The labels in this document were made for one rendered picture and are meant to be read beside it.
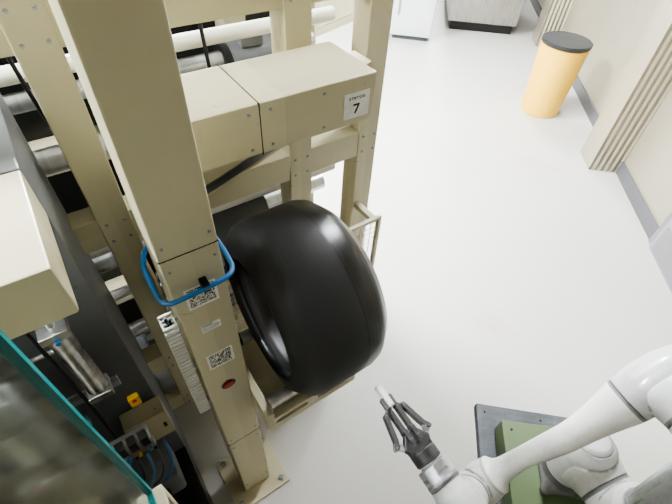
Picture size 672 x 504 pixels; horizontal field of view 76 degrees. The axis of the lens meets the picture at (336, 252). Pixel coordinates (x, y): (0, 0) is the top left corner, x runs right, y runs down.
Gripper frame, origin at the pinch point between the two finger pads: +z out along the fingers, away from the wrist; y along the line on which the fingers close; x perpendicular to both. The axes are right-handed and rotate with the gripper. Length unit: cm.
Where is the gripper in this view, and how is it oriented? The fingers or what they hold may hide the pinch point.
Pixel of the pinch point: (384, 396)
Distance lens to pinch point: 129.9
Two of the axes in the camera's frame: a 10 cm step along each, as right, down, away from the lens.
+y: -8.3, 3.9, -4.1
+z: -5.5, -7.1, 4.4
